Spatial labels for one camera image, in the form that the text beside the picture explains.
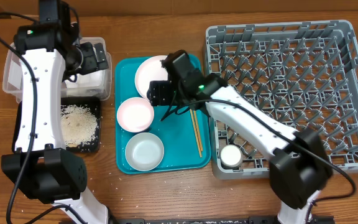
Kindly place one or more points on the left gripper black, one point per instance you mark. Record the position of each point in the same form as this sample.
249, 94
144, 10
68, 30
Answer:
92, 63

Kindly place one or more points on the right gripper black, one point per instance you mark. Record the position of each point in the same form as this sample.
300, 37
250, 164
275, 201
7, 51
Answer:
158, 93

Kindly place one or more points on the wooden chopstick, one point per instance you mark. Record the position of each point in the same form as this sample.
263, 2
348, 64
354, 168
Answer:
193, 122
198, 132

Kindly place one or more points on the pink bowl with rice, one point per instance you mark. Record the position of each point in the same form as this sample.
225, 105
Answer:
135, 115

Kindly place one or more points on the white round plate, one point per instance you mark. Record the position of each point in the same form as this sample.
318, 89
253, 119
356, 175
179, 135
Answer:
149, 70

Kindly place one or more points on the grey white bowl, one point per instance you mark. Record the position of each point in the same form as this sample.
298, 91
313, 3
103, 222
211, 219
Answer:
144, 151

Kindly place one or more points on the white paper cup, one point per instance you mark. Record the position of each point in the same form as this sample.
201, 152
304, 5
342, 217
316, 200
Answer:
231, 157

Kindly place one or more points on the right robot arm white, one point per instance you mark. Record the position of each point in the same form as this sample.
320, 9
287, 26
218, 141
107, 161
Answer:
299, 167

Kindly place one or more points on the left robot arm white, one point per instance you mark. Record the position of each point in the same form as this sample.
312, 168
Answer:
50, 52

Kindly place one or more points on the black waste tray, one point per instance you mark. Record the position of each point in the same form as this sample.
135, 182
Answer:
95, 105

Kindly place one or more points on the grey plastic dishwasher rack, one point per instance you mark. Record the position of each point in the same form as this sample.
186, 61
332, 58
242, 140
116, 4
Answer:
303, 74

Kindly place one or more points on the clear plastic bin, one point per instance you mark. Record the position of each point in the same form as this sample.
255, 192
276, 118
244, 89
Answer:
96, 84

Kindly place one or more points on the teal plastic tray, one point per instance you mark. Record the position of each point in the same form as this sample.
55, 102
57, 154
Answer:
175, 132

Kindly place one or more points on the pile of rice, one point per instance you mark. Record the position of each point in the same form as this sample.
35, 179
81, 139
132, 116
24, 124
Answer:
78, 125

